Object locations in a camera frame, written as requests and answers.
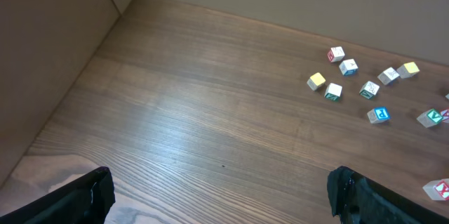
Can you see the green side picture block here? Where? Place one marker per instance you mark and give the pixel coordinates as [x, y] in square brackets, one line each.
[369, 90]

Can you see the yellow top block left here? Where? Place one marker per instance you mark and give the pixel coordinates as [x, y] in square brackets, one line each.
[316, 81]

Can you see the green V letter block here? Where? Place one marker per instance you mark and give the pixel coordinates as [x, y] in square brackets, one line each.
[430, 118]

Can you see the yellow block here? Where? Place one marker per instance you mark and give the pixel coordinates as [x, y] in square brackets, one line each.
[316, 81]
[408, 70]

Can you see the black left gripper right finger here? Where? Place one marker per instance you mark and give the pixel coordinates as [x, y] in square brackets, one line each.
[356, 199]

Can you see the green Z side block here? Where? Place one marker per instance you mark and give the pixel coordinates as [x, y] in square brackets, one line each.
[333, 92]

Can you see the red side picture block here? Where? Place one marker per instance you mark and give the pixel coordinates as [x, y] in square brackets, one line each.
[445, 115]

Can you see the yellow top block back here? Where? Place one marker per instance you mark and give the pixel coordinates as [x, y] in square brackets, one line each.
[408, 70]

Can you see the red side block back-left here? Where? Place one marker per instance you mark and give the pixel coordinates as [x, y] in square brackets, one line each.
[335, 54]

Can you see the blue side block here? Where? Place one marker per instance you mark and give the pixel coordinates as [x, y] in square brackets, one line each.
[348, 67]
[387, 76]

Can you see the red Y letter block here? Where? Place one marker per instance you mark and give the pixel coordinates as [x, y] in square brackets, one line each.
[437, 190]

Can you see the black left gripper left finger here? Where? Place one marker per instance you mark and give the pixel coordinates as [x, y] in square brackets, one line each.
[87, 199]

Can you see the blue P letter block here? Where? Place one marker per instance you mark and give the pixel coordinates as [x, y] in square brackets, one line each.
[378, 115]

